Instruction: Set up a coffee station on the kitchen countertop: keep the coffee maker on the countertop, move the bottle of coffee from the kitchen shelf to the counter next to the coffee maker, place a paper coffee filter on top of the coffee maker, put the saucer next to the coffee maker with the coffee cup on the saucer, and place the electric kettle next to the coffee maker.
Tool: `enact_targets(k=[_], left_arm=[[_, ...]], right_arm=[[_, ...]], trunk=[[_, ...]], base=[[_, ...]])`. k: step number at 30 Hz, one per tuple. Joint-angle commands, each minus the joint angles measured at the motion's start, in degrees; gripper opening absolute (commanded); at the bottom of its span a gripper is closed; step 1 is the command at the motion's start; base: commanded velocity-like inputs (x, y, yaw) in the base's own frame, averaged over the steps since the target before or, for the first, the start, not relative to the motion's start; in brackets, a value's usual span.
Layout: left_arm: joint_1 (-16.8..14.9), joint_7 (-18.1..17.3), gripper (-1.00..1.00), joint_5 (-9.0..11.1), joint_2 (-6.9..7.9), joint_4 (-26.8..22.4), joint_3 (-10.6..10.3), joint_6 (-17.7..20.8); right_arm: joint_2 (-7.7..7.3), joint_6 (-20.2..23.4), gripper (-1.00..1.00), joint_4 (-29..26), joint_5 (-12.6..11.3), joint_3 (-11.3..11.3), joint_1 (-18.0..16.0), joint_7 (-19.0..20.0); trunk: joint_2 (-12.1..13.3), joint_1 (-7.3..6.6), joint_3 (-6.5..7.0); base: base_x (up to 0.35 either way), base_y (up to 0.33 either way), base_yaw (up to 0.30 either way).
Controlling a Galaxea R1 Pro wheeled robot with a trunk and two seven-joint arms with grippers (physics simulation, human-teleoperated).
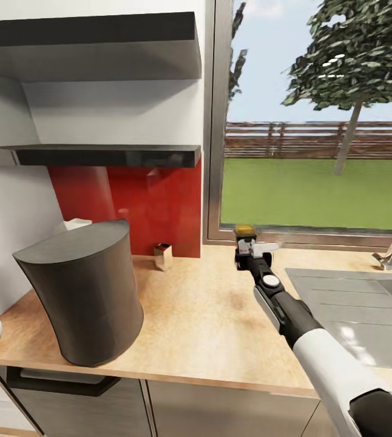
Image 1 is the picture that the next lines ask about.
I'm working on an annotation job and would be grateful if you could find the paper coffee filter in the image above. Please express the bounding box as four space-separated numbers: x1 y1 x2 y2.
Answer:
52 218 92 235

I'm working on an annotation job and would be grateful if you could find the bottle of coffee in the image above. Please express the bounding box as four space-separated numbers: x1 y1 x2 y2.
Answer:
233 225 257 271

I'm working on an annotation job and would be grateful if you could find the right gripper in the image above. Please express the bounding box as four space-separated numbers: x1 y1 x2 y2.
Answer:
235 249 272 272

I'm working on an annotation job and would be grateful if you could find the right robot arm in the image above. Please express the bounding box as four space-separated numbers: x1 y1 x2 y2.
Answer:
235 243 392 437

